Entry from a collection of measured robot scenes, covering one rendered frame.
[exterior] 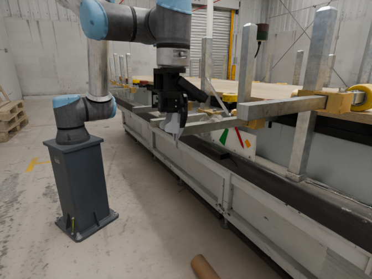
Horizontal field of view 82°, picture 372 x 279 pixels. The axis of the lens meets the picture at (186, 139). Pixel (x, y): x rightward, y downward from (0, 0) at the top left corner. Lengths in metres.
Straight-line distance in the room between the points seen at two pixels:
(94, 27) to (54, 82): 8.12
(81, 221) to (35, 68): 7.55
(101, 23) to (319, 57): 0.55
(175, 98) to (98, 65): 0.76
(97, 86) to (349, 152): 1.21
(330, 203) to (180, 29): 0.58
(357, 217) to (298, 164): 0.19
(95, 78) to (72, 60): 7.34
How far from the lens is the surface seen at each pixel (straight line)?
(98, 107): 1.39
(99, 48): 1.26
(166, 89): 0.59
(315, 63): 0.67
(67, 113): 1.38
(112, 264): 1.42
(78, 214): 1.55
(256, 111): 0.44
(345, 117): 0.83
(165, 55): 0.58
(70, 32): 8.72
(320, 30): 0.67
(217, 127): 0.71
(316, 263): 1.19
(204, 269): 1.24
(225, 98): 1.05
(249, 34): 0.82
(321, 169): 0.94
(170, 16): 0.58
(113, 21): 0.64
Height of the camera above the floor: 1.03
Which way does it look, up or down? 19 degrees down
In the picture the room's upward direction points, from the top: straight up
